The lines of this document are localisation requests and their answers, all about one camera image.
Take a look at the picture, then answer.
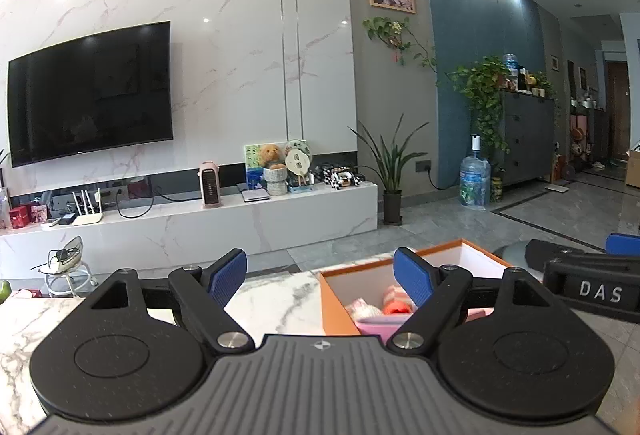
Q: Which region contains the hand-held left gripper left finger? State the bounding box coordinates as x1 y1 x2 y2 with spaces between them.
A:
60 249 254 357

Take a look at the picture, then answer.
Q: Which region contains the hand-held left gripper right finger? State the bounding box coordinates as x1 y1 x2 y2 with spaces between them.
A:
386 247 576 357

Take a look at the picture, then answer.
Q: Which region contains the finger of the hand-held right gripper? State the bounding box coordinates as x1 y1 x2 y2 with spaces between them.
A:
525 239 608 268
606 233 640 258

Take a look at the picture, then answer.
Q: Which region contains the pink ball plush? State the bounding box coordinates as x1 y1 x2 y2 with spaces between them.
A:
382 285 415 316

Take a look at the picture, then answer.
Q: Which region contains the white round plush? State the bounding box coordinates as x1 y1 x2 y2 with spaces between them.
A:
348 297 387 322

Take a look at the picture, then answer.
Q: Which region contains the pink fabric pouch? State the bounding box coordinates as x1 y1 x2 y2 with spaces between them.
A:
356 316 402 342

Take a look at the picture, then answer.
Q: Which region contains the orange cardboard box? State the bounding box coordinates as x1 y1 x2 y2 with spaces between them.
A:
316 238 518 341

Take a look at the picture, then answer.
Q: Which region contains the white marble television console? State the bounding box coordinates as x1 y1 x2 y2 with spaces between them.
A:
0 181 378 283

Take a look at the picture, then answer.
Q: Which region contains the long-leaved potted plant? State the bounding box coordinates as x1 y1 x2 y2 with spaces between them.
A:
348 113 431 227

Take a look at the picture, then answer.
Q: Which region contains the brown cardboard carton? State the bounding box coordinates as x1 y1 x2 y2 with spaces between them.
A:
625 150 640 188

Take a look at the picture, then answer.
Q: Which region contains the silver flat device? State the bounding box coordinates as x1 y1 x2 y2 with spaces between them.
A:
236 185 271 203

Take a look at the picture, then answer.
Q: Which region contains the pink space heater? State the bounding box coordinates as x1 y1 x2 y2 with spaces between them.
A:
199 161 222 208

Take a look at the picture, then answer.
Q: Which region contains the green blue painted canvas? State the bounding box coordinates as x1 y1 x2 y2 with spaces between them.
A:
244 144 273 190

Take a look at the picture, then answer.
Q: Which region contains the large water jug with pump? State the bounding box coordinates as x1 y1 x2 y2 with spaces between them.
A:
458 133 492 212

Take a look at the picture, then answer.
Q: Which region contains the dark grey drawer cabinet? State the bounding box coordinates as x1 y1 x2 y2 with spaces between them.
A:
500 90 562 188

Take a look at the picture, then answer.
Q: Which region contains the dark hallway shelf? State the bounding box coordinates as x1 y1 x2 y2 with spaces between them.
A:
567 95 608 170

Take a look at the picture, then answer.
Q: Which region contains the black white checkered toy car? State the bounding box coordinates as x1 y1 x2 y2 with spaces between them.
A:
316 165 363 190

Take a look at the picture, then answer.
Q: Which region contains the brown door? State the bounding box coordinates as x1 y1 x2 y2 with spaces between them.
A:
605 62 632 166

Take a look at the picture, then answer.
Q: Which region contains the white paper hand fan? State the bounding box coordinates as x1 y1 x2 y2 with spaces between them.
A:
285 150 307 180

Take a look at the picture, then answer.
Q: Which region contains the green printed round fan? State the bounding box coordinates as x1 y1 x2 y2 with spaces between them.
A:
284 140 313 162

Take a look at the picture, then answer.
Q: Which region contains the white router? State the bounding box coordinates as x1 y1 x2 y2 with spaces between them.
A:
71 187 104 227

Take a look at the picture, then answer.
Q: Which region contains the small white swivel chair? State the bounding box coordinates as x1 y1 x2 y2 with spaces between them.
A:
32 236 98 298

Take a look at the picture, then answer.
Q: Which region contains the trailing pothos plant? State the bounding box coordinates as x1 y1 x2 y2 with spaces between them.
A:
446 55 516 166

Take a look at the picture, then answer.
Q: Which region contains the black curved television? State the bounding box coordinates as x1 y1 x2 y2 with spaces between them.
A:
7 21 174 168

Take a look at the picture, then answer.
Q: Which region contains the black wall socket cable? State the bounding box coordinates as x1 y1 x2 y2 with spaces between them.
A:
427 171 461 192

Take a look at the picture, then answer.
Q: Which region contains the black power cable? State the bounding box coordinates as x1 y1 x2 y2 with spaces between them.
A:
115 187 203 220

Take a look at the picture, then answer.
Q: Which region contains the hanging wall vine plant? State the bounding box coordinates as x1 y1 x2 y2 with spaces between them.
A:
363 16 438 70

